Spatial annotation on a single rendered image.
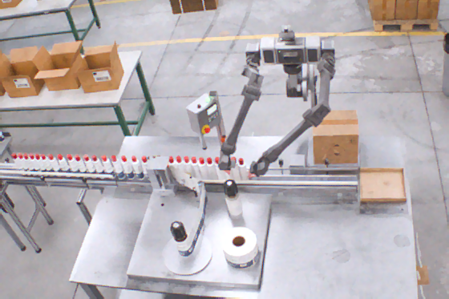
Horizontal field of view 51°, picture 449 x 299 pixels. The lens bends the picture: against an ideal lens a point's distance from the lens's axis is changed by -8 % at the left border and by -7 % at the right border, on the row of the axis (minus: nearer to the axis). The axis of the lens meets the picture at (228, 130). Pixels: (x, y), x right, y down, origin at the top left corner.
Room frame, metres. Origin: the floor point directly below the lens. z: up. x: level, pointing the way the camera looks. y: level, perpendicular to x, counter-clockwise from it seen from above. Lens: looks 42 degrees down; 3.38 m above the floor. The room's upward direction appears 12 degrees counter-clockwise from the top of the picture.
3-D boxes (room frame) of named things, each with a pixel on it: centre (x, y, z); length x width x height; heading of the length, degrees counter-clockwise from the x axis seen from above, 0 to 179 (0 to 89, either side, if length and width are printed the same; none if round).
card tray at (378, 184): (2.00, -0.90, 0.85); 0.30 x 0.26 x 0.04; 73
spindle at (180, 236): (1.77, 0.39, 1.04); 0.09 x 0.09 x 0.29
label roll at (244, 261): (1.69, 0.07, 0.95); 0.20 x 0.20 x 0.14
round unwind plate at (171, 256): (1.77, 0.39, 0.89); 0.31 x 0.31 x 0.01
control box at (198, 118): (2.41, 0.13, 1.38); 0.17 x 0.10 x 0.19; 128
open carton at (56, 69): (4.05, 1.42, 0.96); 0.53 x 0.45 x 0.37; 166
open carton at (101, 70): (3.90, 1.03, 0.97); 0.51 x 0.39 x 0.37; 170
